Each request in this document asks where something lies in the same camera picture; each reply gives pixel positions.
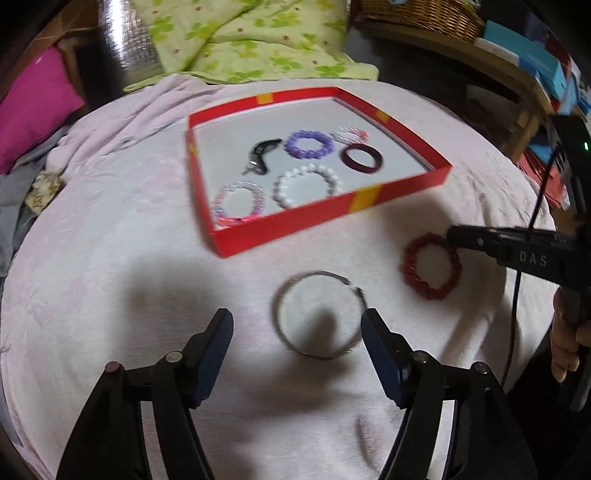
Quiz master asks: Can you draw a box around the green floral quilt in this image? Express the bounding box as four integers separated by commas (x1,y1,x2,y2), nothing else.
122,0,379,85

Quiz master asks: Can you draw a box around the red bead bracelet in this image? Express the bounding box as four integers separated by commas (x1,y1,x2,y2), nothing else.
401,232,461,301

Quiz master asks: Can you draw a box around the small pink white bracelet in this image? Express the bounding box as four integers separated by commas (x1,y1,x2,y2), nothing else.
333,126,371,145

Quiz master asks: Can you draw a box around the grey blanket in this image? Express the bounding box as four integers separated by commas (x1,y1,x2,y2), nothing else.
0,124,70,278

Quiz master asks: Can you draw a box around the white bead bracelet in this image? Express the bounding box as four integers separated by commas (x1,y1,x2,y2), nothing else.
272,164,342,210

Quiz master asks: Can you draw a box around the magenta pillow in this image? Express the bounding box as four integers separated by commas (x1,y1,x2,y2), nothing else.
0,46,86,175

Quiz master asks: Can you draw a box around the dark maroon bangle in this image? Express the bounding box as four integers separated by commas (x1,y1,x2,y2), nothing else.
341,143,384,175

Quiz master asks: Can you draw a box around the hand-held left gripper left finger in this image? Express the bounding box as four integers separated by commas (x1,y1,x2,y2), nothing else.
55,308,235,480

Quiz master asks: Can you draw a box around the red box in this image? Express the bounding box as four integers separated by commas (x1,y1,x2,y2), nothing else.
517,152,573,208

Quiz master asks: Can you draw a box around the wicker basket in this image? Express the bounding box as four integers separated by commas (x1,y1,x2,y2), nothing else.
360,0,485,43

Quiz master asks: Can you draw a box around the person's right hand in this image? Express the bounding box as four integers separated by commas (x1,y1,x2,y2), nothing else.
549,291,591,384

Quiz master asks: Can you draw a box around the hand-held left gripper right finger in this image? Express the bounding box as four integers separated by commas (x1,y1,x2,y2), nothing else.
360,308,541,480

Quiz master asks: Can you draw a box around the teal cardboard box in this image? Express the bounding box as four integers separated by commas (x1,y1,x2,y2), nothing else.
480,21,566,100

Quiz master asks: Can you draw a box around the small floral cloth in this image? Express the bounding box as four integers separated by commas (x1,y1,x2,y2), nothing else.
24,170,65,214

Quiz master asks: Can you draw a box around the pink translucent bead bracelet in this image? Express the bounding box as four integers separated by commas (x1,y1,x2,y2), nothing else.
213,181,266,227

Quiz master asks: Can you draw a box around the silver metal bangle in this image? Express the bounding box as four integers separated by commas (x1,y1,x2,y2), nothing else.
271,271,368,358

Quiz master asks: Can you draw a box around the silver insulation sheet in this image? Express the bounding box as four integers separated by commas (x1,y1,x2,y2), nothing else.
95,0,164,93

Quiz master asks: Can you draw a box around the wooden bench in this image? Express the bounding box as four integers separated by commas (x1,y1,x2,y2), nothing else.
355,21,555,162

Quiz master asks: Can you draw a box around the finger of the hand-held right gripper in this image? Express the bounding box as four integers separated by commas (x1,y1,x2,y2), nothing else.
447,224,506,266

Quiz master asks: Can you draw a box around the purple bead bracelet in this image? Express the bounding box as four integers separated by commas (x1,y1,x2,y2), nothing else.
284,130,334,160

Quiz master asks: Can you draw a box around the black hair clip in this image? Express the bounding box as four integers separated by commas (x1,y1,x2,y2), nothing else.
241,137,282,176

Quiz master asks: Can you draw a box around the black cable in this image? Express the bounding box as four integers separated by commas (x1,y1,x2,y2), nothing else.
503,152,561,393

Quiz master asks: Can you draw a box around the red shallow box tray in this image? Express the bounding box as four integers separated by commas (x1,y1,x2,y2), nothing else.
186,86,452,258

